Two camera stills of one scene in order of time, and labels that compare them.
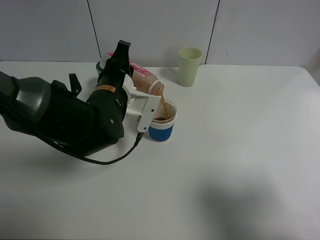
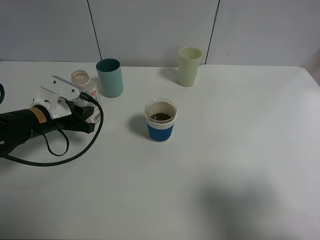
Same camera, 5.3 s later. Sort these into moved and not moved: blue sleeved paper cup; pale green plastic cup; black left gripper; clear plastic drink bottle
Moved: clear plastic drink bottle; black left gripper
Not moved: pale green plastic cup; blue sleeved paper cup
